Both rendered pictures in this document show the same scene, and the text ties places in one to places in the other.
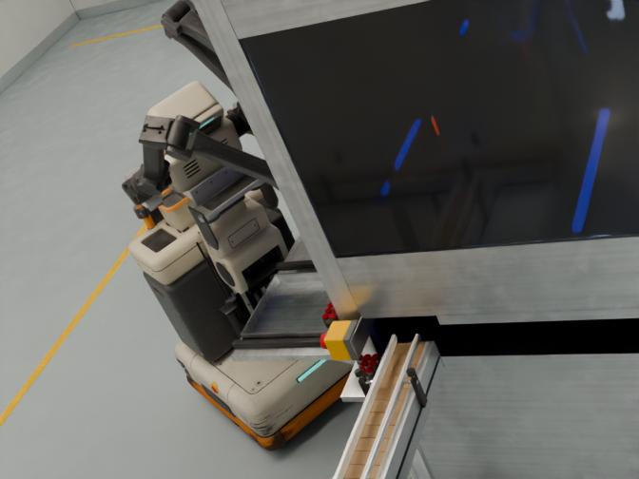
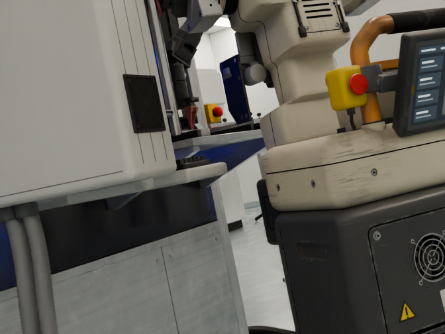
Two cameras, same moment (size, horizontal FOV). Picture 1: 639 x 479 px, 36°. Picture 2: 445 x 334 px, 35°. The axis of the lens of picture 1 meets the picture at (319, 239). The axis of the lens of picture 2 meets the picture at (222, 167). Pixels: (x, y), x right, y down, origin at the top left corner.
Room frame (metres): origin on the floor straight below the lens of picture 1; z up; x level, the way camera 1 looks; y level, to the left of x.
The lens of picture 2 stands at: (4.62, -0.04, 0.80)
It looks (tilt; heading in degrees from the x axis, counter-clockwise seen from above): 0 degrees down; 178
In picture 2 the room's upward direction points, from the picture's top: 11 degrees counter-clockwise
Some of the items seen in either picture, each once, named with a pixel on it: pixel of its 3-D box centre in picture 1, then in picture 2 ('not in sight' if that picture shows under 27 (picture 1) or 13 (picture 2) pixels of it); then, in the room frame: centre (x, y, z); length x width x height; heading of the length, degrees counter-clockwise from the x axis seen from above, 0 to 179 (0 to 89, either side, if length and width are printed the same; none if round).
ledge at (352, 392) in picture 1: (374, 380); not in sight; (1.91, 0.02, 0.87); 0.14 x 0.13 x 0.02; 56
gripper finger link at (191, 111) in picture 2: not in sight; (185, 116); (2.50, -0.04, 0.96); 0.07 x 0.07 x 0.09; 71
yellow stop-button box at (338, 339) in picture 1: (344, 340); (207, 114); (1.94, 0.05, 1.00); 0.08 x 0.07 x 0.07; 56
